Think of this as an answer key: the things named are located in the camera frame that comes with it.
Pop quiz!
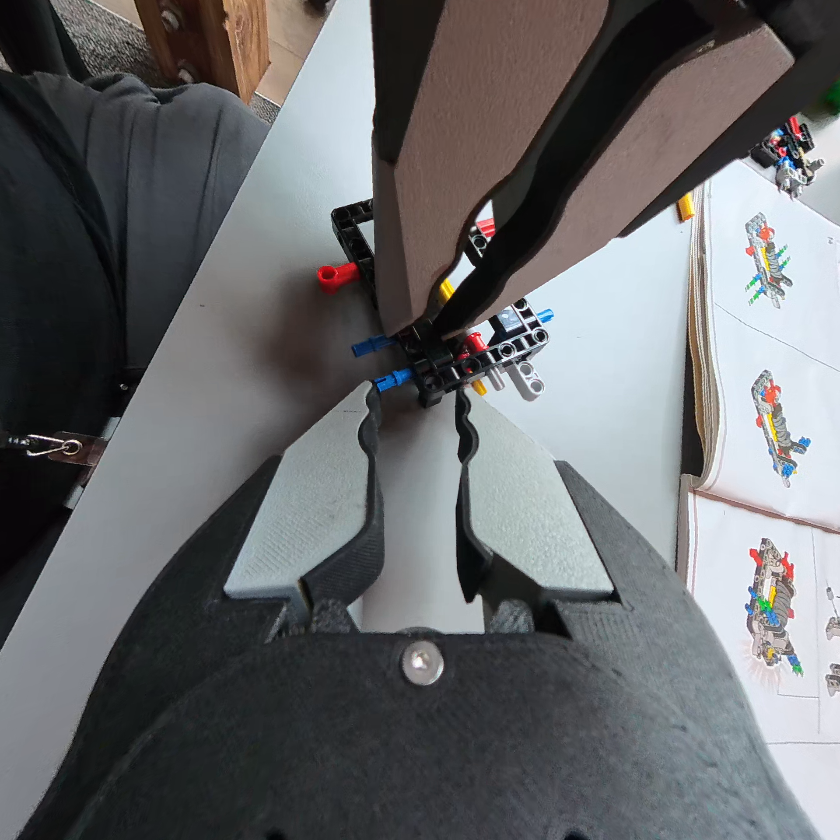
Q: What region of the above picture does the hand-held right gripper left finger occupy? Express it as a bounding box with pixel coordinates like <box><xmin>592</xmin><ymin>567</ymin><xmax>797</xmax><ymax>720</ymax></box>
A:
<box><xmin>223</xmin><ymin>381</ymin><xmax>386</xmax><ymax>614</ymax></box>

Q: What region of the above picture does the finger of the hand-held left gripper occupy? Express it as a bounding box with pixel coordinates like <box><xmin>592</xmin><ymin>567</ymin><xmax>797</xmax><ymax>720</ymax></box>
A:
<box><xmin>371</xmin><ymin>0</ymin><xmax>613</xmax><ymax>334</ymax></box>
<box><xmin>432</xmin><ymin>25</ymin><xmax>797</xmax><ymax>342</ymax></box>

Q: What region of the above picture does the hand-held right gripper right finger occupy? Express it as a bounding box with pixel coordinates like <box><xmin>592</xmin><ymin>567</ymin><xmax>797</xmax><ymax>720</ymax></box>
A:
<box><xmin>455</xmin><ymin>388</ymin><xmax>618</xmax><ymax>605</ymax></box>

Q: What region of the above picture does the pile of lego pieces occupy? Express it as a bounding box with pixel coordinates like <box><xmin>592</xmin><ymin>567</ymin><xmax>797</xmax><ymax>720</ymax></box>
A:
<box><xmin>748</xmin><ymin>115</ymin><xmax>828</xmax><ymax>198</ymax></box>

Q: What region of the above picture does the black frame lego model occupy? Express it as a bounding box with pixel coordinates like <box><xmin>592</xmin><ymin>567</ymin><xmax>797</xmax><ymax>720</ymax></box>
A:
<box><xmin>317</xmin><ymin>197</ymin><xmax>555</xmax><ymax>409</ymax></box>

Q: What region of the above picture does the lego instruction booklet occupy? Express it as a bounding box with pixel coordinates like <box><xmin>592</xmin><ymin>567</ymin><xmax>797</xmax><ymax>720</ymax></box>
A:
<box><xmin>676</xmin><ymin>157</ymin><xmax>840</xmax><ymax>840</ymax></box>

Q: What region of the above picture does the person's torso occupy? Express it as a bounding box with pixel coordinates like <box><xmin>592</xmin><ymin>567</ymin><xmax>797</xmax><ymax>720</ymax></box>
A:
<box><xmin>0</xmin><ymin>66</ymin><xmax>271</xmax><ymax>647</ymax></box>

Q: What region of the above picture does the wooden furniture frame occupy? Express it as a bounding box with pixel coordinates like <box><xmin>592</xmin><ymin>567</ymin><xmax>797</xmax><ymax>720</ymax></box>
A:
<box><xmin>133</xmin><ymin>0</ymin><xmax>272</xmax><ymax>105</ymax></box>

